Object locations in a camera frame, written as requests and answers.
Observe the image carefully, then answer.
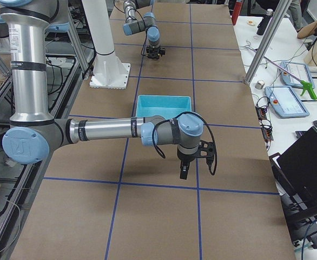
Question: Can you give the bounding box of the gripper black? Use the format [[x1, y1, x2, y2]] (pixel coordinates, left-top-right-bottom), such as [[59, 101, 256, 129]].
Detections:
[[146, 46, 165, 59], [177, 149, 199, 180]]

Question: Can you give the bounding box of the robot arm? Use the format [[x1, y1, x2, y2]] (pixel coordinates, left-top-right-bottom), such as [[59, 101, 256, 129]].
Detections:
[[0, 1, 206, 179], [123, 1, 166, 60]]

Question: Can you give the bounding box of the person's forearm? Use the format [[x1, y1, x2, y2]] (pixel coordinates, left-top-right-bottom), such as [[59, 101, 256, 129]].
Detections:
[[297, 21, 317, 39]]

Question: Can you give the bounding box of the light blue plastic bin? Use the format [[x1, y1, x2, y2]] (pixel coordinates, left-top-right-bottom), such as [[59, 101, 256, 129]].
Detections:
[[136, 95, 191, 119]]

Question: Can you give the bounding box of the red bottle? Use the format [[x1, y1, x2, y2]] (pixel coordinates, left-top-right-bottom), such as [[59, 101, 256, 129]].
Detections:
[[232, 0, 243, 25]]

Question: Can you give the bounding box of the white tape roll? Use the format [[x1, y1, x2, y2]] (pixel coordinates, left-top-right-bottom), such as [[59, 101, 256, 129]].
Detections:
[[247, 20, 256, 26]]

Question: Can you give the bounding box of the small silver cylinder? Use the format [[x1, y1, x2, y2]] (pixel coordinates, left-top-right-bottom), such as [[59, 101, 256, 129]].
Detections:
[[255, 80, 265, 90]]

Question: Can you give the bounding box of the black bottle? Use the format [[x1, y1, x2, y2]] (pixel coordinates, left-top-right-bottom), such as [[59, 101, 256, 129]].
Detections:
[[256, 9, 273, 36]]

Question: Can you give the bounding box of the black laptop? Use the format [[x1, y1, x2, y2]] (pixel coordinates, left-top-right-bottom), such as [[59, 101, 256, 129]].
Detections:
[[276, 126, 317, 204]]

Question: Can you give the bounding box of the near teach pendant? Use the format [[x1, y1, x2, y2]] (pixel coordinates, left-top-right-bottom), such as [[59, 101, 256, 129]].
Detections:
[[264, 86, 310, 119]]

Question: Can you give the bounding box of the teach pendant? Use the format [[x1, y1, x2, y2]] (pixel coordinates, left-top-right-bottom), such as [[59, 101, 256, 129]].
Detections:
[[280, 61, 315, 89], [264, 86, 310, 119]]

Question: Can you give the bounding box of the green plastic tool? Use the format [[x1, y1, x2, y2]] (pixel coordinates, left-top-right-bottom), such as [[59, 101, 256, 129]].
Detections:
[[300, 80, 317, 100]]

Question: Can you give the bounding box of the far teach pendant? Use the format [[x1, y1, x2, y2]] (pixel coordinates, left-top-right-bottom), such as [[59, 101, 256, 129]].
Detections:
[[280, 61, 315, 89]]

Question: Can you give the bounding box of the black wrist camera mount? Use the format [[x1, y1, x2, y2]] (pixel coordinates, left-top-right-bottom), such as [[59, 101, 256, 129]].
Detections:
[[195, 140, 216, 159]]

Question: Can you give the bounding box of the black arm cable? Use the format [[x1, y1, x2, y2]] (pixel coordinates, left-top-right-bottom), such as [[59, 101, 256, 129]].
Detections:
[[151, 111, 218, 176]]

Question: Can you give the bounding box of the white pedestal column base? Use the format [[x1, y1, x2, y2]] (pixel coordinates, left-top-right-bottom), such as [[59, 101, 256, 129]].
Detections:
[[82, 0, 131, 89]]

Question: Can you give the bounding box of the aluminium frame post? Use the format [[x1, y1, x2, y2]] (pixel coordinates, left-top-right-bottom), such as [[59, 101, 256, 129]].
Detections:
[[244, 0, 292, 85]]

